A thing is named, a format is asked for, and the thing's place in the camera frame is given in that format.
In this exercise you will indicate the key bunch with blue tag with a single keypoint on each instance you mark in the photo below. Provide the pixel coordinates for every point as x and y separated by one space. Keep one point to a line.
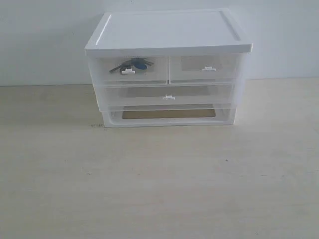
139 63

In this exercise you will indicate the white plastic drawer cabinet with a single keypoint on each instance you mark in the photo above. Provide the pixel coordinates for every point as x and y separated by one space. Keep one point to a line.
173 33

